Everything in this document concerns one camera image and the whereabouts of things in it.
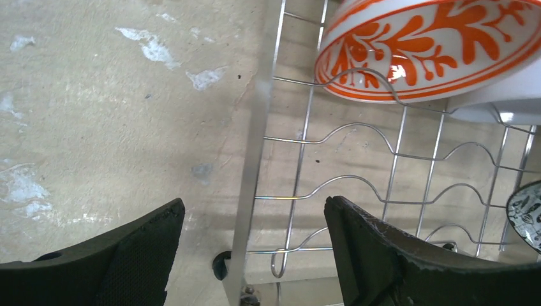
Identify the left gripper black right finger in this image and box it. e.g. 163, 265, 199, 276
324, 196, 540, 305

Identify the stainless steel dish rack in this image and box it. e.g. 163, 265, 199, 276
214, 1, 540, 305

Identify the white bowl with red rim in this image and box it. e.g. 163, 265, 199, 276
448, 60, 540, 126

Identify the orange floral patterned bowl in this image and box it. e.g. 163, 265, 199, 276
315, 0, 540, 103

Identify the black and white patterned bowl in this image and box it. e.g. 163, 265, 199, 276
506, 180, 540, 254

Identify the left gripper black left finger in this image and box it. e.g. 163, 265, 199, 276
1, 198, 185, 305

